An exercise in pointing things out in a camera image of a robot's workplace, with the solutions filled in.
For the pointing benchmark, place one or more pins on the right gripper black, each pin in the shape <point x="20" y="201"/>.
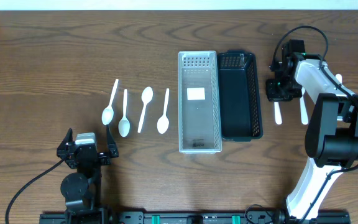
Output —
<point x="273" y="96"/>

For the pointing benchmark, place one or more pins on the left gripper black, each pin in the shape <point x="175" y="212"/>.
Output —
<point x="87" y="152"/>

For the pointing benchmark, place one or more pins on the white plastic fork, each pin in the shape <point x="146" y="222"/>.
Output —
<point x="339" y="78"/>
<point x="303" y="111"/>

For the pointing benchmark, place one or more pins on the white plastic spoon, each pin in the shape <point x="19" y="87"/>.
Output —
<point x="277" y="113"/>
<point x="108" y="112"/>
<point x="146" y="98"/>
<point x="124" y="124"/>
<point x="163" y="121"/>

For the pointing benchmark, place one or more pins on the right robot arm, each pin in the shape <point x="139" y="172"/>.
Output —
<point x="331" y="140"/>

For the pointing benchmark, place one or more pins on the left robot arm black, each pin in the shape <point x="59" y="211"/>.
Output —
<point x="82" y="189"/>

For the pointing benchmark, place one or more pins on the black plastic basket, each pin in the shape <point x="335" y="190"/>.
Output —
<point x="239" y="98"/>

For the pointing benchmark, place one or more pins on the white label in clear basket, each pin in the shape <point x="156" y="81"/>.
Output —
<point x="195" y="93"/>

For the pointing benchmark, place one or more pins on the clear plastic basket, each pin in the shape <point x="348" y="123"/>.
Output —
<point x="199" y="121"/>

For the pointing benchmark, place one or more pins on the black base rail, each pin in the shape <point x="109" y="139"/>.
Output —
<point x="258" y="217"/>

